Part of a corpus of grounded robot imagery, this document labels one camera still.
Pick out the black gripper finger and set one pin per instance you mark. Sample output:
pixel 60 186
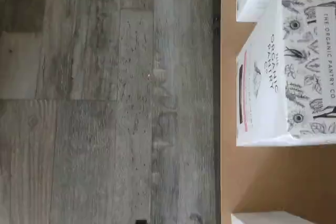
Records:
pixel 141 222

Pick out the white box green strip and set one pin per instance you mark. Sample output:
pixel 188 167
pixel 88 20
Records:
pixel 278 219

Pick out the brown wooden shelf board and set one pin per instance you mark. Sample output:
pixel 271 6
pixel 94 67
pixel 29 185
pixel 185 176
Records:
pixel 275 179

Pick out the white box pink strip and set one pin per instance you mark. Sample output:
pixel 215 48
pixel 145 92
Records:
pixel 262 90

